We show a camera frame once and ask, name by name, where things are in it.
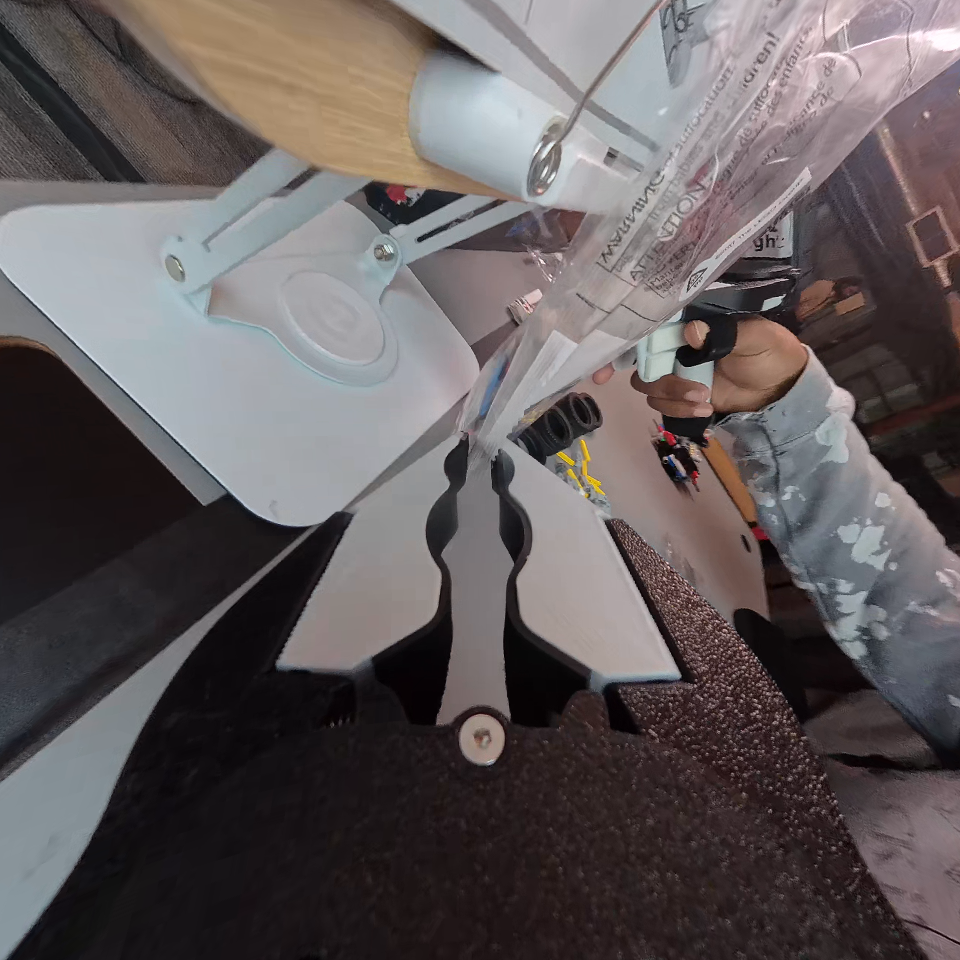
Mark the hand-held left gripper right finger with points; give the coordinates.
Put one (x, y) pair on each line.
(585, 592)

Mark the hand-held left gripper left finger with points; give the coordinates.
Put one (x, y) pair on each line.
(367, 585)

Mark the clear plastic bag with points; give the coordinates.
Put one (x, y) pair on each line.
(675, 187)

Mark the small colourful toy bricks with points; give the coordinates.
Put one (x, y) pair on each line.
(679, 457)

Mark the person's right forearm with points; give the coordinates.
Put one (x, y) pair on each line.
(847, 540)

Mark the grey desk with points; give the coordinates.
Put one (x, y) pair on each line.
(472, 285)

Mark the person's right hand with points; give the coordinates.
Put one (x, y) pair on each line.
(757, 360)

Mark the yellow toy brick pieces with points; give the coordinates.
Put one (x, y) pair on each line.
(581, 469)

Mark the small black toy tire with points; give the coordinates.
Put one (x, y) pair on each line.
(534, 442)
(585, 412)
(559, 429)

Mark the white book stand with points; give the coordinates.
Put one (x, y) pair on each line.
(225, 360)

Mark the person's grey hoodie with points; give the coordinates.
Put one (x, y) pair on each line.
(900, 825)

